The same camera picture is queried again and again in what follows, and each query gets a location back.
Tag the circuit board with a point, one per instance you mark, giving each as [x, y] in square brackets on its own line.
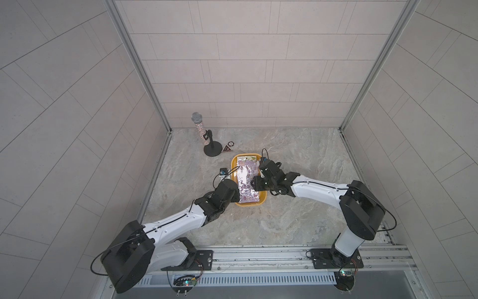
[186, 281]
[346, 274]

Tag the rhinestone microphone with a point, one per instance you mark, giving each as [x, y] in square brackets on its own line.
[198, 122]

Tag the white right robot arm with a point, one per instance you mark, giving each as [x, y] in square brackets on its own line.
[362, 211]

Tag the left circuit board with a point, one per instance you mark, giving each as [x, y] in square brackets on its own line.
[186, 281]

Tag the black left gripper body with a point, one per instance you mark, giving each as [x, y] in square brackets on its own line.
[234, 197]

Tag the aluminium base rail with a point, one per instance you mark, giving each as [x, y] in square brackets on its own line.
[288, 258]

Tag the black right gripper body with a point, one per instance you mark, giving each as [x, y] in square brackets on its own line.
[264, 183]

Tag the yellow storage box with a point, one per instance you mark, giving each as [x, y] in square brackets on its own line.
[263, 194]

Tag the right circuit board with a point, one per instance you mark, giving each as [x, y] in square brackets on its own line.
[346, 274]

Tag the black microphone stand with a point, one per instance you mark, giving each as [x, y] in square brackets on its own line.
[213, 148]

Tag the pink sticker sheet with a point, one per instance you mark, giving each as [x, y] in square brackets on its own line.
[248, 169]

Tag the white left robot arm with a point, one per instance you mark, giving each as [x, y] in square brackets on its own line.
[139, 249]

